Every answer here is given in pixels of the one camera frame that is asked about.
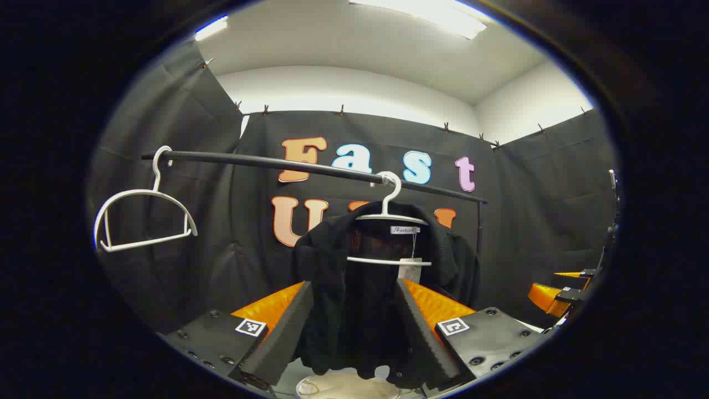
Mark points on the black knitted garment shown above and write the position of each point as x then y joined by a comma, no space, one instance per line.
354,310

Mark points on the empty white hanger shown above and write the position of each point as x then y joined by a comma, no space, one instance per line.
145,241

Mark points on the large ceiling light panel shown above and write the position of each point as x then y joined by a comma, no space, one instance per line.
432,14

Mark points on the black backdrop cloth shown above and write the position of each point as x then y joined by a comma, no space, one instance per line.
532,210

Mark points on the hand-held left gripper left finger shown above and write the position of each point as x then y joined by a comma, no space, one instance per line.
288,332

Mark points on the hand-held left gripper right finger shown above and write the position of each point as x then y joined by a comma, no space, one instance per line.
424,338

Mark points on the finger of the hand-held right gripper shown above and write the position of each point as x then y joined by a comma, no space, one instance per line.
573,295
590,272

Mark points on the row of backdrop clips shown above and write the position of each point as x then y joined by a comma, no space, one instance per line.
342,110

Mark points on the white laundry hamper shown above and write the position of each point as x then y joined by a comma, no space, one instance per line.
349,385

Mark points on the small ceiling light panel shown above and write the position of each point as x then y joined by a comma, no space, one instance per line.
213,27

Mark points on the white clothes hanger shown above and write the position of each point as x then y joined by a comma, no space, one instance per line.
388,260

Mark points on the black clothes rack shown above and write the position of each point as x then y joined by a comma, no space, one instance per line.
249,162

